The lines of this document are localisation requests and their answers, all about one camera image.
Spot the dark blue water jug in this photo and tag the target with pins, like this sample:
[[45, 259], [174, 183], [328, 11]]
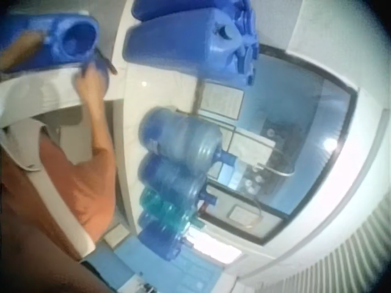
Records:
[[171, 180]]

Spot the person's right hand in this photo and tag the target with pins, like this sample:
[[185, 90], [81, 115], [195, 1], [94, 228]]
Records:
[[90, 87]]

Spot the large blue jerry can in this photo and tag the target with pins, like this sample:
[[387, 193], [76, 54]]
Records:
[[183, 45]]

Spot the light blue water jug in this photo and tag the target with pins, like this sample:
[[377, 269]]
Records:
[[180, 140]]

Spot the green water jug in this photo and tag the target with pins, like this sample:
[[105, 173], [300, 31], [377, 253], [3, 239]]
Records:
[[162, 207]]

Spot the framed paper notice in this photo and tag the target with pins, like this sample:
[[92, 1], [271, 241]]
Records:
[[221, 100]]

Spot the person's right fingers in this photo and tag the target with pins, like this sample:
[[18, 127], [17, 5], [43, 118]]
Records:
[[97, 71]]

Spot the small blue water jug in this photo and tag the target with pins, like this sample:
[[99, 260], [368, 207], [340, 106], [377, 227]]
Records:
[[159, 239]]

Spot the black framed window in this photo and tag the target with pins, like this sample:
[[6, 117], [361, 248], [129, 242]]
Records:
[[305, 128]]

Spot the grey roller shutter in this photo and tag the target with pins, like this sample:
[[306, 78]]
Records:
[[345, 256]]

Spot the dark rod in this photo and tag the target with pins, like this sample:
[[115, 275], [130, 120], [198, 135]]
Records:
[[107, 63]]

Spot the small paper notice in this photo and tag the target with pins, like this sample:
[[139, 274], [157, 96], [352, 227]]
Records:
[[244, 216]]

